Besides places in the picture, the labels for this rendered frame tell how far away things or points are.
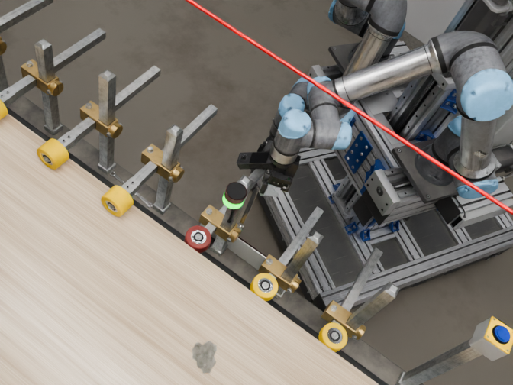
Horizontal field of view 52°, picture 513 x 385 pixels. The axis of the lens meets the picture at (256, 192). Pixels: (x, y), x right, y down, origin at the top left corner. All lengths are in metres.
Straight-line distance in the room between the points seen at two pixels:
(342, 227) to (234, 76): 1.24
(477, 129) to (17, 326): 1.28
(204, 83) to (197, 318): 1.98
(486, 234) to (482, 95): 1.78
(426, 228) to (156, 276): 1.68
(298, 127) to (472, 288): 2.00
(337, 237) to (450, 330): 0.77
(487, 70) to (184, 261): 0.95
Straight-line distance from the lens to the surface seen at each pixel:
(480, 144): 1.54
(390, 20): 1.58
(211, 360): 1.50
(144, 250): 1.60
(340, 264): 2.55
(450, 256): 2.84
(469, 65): 1.37
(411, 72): 1.44
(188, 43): 3.49
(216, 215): 1.72
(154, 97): 3.14
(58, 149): 1.69
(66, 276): 1.57
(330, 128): 1.39
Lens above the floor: 2.34
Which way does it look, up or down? 55 degrees down
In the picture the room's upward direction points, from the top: 24 degrees clockwise
